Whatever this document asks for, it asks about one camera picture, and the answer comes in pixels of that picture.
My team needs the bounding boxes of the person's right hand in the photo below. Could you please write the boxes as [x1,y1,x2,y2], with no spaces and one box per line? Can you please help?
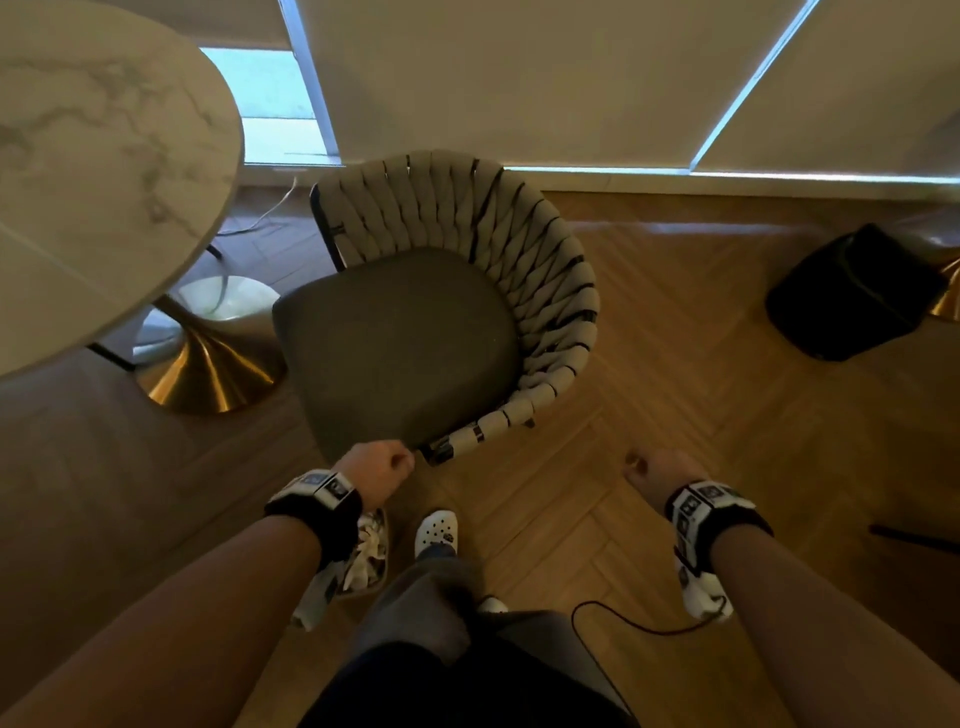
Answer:
[623,447,689,516]

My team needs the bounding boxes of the person's left hand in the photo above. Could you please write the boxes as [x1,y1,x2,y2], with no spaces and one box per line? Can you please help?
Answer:
[333,439,416,513]

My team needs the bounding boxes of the person's right forearm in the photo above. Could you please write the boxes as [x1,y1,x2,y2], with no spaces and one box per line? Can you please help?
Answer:
[709,523,960,728]

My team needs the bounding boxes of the person's left forearm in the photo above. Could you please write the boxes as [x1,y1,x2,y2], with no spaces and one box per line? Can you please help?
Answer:
[0,514,324,728]

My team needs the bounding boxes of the white clog shoe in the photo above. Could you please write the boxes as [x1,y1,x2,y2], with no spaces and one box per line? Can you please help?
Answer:
[414,509,461,561]

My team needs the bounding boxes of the patterned white slipper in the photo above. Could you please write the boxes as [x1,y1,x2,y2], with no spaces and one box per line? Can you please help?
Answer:
[339,507,390,599]

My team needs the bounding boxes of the woven beige chair grey cushion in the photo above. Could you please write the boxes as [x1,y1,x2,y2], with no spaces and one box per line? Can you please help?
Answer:
[271,148,601,468]

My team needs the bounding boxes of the grey trousers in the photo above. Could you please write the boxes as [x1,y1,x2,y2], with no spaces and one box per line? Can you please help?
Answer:
[343,553,633,717]

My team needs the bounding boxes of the gold table base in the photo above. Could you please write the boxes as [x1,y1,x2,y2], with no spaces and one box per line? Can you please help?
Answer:
[133,273,288,416]

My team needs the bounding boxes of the black shirt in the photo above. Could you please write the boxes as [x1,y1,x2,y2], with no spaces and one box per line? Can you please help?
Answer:
[298,636,640,728]

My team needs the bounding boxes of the black bag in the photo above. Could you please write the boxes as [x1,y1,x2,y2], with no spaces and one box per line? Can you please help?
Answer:
[764,222,950,363]

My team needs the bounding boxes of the black furniture leg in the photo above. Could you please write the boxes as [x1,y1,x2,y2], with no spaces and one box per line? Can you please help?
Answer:
[868,523,960,558]

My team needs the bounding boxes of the gold lamp base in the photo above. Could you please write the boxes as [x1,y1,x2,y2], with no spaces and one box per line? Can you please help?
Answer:
[928,257,960,324]

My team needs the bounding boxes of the window pane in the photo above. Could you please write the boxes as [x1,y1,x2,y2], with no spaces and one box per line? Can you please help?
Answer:
[201,47,343,167]

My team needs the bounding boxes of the wide beige roller blind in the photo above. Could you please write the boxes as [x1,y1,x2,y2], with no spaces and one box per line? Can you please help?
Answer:
[295,0,807,171]

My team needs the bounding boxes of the round marble table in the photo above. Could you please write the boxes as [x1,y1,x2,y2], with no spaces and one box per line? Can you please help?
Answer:
[0,0,246,381]

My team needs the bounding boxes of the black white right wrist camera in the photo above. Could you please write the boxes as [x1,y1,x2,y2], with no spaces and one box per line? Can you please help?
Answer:
[663,480,774,624]

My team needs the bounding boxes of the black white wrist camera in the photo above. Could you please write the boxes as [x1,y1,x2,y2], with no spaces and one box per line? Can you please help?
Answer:
[263,468,366,632]
[663,480,774,624]

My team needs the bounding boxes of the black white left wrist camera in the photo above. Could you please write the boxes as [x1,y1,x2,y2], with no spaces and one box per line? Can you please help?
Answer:
[263,468,366,632]

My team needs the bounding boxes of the thin black cable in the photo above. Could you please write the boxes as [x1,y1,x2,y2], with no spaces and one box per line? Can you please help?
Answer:
[570,596,730,721]

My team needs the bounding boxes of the white floor cable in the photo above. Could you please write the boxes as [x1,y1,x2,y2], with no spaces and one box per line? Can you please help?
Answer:
[216,177,300,238]

